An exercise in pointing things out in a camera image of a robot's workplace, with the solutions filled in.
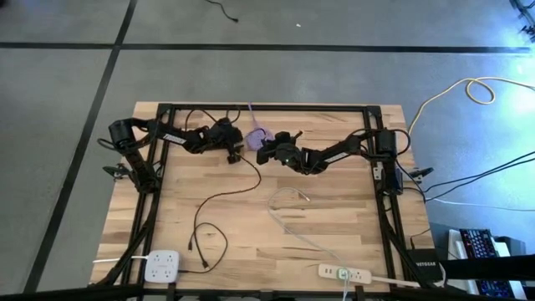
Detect black cable with plug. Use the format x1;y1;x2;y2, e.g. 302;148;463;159
204;0;240;24

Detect white floor cable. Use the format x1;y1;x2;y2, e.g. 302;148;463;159
430;197;535;212

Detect purple round power hub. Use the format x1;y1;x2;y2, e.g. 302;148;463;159
244;127;276;152

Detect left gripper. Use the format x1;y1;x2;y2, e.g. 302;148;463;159
210;118;248;165

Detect white square power strip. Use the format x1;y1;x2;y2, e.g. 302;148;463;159
144;249;181;284

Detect black floor cable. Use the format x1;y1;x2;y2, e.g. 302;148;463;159
424;150;535;191
425;157;535;204

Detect white power strip cord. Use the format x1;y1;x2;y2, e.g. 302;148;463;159
91;254;150;265

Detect black keyboard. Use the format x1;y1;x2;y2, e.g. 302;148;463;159
459;227;499;260

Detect purple hub cord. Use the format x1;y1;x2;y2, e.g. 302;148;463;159
247;102;263;131

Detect short black USB cable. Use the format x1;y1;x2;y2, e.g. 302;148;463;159
178;222;229;275

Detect black stand legs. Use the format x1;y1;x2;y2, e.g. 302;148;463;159
508;0;535;43

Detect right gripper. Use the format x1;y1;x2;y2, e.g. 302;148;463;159
256;130;303;167

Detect yellow cable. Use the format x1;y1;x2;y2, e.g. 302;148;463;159
408;77;535;131

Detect long black USB cable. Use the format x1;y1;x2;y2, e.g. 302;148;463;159
192;153;263;269

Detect black table frame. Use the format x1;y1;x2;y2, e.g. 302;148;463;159
89;102;444;301

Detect backlit keyboard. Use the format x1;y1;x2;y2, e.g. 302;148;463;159
474;278;516;300

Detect black network switch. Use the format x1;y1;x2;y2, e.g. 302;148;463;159
407;248;445;280

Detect white braided USB cable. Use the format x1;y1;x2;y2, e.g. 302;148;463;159
266;186;353;301

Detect beige long power strip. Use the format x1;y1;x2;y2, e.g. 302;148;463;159
318;263;373;285

